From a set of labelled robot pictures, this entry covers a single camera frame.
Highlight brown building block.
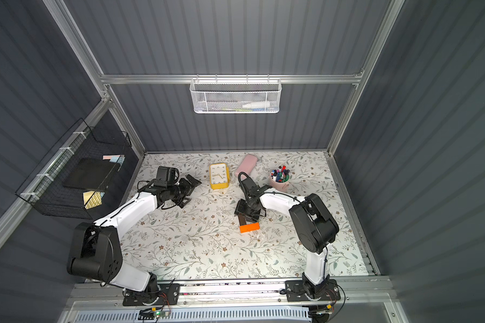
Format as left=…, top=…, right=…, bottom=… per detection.
left=238, top=215, right=247, bottom=227

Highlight orange building block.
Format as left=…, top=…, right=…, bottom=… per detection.
left=239, top=223, right=260, bottom=234

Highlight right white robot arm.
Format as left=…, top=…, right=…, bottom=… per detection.
left=235, top=172, right=340, bottom=289

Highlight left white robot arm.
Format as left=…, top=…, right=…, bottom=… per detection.
left=67, top=175, right=202, bottom=296

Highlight pink pen cup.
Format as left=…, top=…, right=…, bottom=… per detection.
left=268, top=172, right=290, bottom=192

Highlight pink pencil case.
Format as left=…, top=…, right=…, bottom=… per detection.
left=234, top=154, right=258, bottom=178

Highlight floral table mat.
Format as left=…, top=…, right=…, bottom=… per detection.
left=121, top=152, right=370, bottom=280

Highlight pastel sticky notes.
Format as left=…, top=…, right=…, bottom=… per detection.
left=102, top=155, right=125, bottom=164

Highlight yellow sticky notes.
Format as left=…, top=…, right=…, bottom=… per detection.
left=83, top=191, right=105, bottom=209

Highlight black notebook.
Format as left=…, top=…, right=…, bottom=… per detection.
left=63, top=158, right=120, bottom=191

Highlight white marker in basket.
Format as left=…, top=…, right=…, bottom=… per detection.
left=242, top=101, right=271, bottom=110

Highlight small green circuit board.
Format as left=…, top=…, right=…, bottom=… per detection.
left=137, top=308, right=171, bottom=322

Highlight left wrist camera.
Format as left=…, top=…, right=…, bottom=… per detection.
left=154, top=166, right=180, bottom=188

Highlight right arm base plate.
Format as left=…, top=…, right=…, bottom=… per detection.
left=280, top=279, right=342, bottom=302

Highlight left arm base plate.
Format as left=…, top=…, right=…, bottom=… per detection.
left=123, top=283, right=181, bottom=307

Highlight white wire mesh basket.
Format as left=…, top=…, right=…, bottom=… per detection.
left=189, top=79, right=282, bottom=114

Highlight black wire wall basket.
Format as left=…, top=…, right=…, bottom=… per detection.
left=16, top=125, right=137, bottom=220

